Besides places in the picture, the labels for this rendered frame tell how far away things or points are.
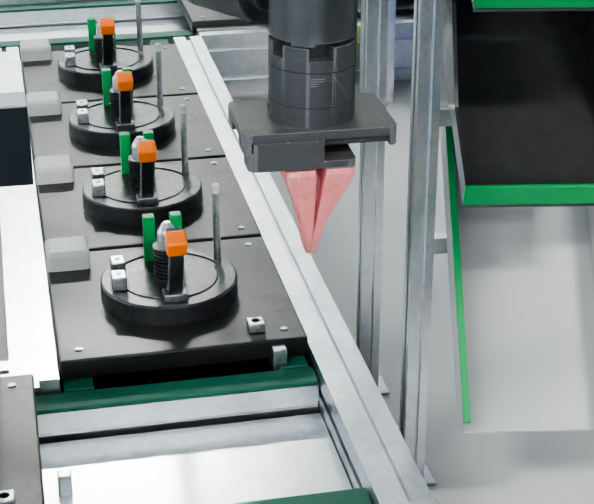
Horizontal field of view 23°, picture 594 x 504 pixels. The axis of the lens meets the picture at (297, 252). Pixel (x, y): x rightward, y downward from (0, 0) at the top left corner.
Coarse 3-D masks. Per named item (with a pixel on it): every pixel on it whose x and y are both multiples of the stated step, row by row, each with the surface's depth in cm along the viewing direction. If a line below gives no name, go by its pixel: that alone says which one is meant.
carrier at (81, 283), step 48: (48, 240) 157; (144, 240) 151; (240, 240) 162; (96, 288) 151; (144, 288) 146; (192, 288) 146; (240, 288) 151; (96, 336) 142; (144, 336) 142; (192, 336) 142; (240, 336) 142; (288, 336) 142
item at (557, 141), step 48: (480, 48) 127; (528, 48) 127; (576, 48) 127; (480, 96) 123; (528, 96) 124; (576, 96) 124; (480, 144) 120; (528, 144) 120; (576, 144) 120; (480, 192) 114; (528, 192) 114; (576, 192) 115
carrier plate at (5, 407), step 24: (0, 384) 133; (24, 384) 133; (0, 408) 130; (24, 408) 130; (0, 432) 126; (24, 432) 126; (0, 456) 123; (24, 456) 123; (0, 480) 119; (24, 480) 119
